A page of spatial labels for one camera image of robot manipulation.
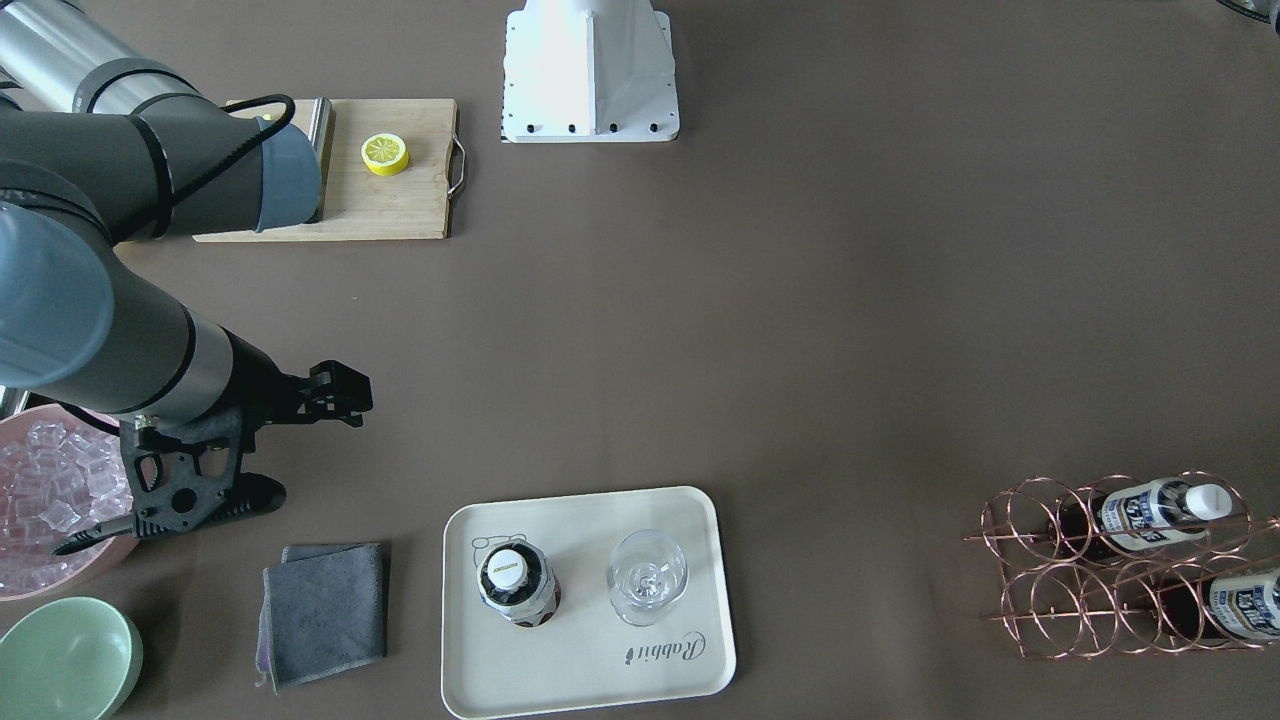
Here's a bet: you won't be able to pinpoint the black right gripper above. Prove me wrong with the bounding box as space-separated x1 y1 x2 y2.
215 331 372 430

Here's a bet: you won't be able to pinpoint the tea bottle white cap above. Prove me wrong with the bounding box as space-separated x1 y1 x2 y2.
476 539 562 628
1048 478 1234 564
1155 569 1279 644

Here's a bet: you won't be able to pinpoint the copper wire bottle basket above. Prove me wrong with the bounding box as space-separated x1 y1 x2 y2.
972 470 1277 660

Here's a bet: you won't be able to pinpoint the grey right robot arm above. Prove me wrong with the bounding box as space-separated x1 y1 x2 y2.
3 1 372 430

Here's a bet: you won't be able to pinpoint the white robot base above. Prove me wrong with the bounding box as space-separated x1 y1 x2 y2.
500 1 681 143

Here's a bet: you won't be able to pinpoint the grey folded cloth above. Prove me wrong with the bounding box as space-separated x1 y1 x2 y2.
255 542 388 693

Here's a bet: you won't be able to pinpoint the bamboo cutting board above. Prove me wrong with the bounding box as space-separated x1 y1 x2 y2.
196 99 466 243

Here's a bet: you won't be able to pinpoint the half lemon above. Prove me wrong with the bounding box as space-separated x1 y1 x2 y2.
360 133 410 177

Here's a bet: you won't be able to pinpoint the steel muddler black tip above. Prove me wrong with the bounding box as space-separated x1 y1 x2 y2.
306 97 335 224

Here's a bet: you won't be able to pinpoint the pink bowl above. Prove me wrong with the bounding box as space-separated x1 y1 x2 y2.
0 404 157 603

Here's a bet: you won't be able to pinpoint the clear ice cubes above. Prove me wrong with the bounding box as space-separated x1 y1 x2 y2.
0 420 136 593

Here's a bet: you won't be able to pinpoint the clear wine glass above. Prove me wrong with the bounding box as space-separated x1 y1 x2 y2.
605 529 689 626

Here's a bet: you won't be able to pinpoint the cream rabbit tray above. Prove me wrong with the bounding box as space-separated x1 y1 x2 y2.
442 486 737 719

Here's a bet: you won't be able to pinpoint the green bowl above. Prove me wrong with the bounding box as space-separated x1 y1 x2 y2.
1 597 145 719

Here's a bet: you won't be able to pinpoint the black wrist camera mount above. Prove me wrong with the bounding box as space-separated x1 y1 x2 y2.
52 405 288 556

